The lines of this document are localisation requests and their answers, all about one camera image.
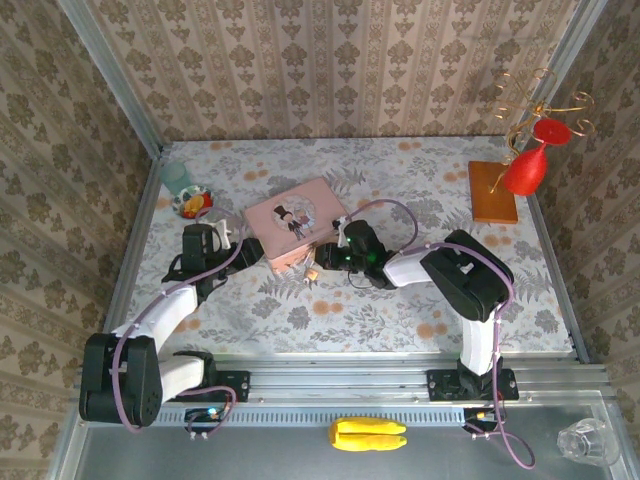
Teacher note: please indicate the black connector board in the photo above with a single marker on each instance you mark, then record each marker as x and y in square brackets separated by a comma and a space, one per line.
[480, 417]
[200, 420]

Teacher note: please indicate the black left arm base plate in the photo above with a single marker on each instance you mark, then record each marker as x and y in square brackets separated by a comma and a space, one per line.
[235, 387]

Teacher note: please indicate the pink tin box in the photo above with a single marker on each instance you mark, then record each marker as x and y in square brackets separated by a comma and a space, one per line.
[320, 200]

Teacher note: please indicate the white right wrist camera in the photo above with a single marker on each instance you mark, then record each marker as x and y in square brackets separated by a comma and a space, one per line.
[341, 223]

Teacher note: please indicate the red plastic goblet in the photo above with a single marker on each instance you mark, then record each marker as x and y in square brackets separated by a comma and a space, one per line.
[525, 172]

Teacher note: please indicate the clear drinking glass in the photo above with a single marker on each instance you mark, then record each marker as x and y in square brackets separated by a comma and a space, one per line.
[587, 442]

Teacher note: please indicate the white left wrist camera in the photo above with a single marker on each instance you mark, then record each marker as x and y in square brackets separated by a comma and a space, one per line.
[222, 232]

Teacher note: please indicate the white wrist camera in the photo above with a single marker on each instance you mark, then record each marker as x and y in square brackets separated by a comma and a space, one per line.
[222, 232]
[341, 223]

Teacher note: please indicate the yellow banana bunch toy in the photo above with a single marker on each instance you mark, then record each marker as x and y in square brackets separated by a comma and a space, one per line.
[367, 435]

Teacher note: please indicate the floral table mat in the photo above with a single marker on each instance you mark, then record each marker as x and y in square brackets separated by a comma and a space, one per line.
[350, 320]

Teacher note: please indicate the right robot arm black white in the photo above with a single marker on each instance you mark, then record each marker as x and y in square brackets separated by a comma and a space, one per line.
[470, 280]

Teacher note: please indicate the aluminium frame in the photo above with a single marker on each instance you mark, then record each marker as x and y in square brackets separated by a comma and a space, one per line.
[325, 372]

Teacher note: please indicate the frosted glass cup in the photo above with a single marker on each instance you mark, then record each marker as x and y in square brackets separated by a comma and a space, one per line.
[174, 175]

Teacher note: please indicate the small patterned dish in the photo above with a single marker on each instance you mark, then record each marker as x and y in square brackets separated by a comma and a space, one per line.
[192, 202]

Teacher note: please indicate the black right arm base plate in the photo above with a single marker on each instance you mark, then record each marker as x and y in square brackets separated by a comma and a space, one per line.
[442, 387]

